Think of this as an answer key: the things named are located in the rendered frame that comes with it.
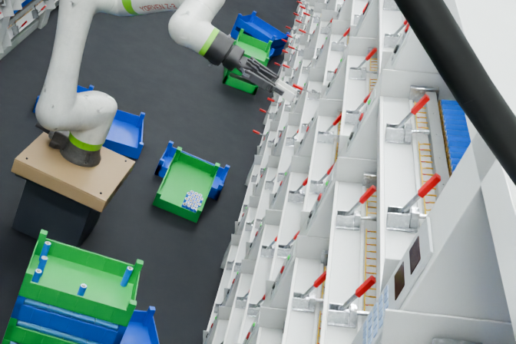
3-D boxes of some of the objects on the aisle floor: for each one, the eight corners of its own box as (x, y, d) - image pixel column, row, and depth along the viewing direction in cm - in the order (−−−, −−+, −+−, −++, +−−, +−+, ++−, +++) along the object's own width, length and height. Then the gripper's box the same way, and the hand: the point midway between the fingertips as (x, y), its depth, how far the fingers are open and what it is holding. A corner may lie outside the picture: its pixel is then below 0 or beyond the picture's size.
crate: (153, 174, 381) (160, 160, 378) (163, 154, 399) (170, 140, 396) (216, 200, 383) (223, 186, 380) (223, 179, 401) (229, 165, 398)
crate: (196, 223, 362) (202, 211, 357) (151, 204, 361) (157, 192, 355) (215, 175, 384) (220, 163, 378) (173, 157, 383) (177, 146, 377)
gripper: (225, 55, 266) (289, 97, 269) (216, 72, 251) (284, 116, 254) (238, 35, 263) (303, 77, 266) (229, 52, 248) (299, 97, 251)
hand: (284, 90), depth 260 cm, fingers open, 3 cm apart
